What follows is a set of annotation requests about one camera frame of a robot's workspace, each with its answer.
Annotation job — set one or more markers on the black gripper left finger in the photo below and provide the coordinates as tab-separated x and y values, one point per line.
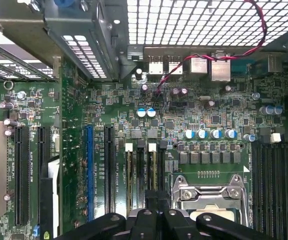
144	227

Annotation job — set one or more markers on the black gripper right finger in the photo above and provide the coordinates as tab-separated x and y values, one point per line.
179	230

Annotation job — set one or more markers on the silver CPU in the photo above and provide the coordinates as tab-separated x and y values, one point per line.
219	216

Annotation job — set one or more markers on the metal CPU socket cover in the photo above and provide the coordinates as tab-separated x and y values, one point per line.
209	193

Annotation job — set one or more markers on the black expansion slot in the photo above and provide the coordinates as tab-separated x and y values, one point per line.
110	170
22	175
43	142

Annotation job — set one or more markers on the blue expansion slot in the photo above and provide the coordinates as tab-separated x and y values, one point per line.
89	175

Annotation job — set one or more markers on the blue top capacitor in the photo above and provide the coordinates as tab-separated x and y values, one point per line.
151	112
216	133
189	133
141	112
230	133
202	133

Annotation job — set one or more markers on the green motherboard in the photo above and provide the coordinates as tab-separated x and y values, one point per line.
104	100

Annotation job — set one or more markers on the silver metal port block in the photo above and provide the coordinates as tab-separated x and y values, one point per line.
220	68
198	65
175	65
156	65

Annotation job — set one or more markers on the black PC case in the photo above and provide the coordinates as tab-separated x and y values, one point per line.
109	15

